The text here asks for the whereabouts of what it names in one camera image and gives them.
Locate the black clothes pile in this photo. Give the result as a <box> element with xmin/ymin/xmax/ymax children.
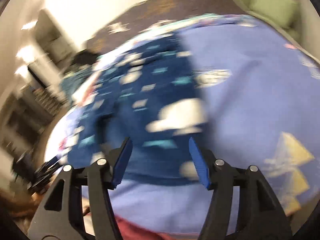
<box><xmin>71</xmin><ymin>49</ymin><xmax>100</xmax><ymax>66</ymax></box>

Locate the dark deer-print headboard cover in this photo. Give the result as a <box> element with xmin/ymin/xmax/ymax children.
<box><xmin>86</xmin><ymin>0</ymin><xmax>245</xmax><ymax>54</ymax></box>

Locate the teal fleece blanket pile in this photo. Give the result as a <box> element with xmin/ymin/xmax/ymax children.
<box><xmin>60</xmin><ymin>68</ymin><xmax>93</xmax><ymax>103</ymax></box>

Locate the purple printed bed sheet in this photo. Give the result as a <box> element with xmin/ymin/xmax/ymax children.
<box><xmin>45</xmin><ymin>15</ymin><xmax>319</xmax><ymax>237</ymax></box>

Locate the dark blue fleece star garment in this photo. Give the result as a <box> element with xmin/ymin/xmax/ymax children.
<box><xmin>67</xmin><ymin>34</ymin><xmax>208</xmax><ymax>186</ymax></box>

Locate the green pillow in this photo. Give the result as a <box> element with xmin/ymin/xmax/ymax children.
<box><xmin>249</xmin><ymin>0</ymin><xmax>299</xmax><ymax>29</ymax></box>

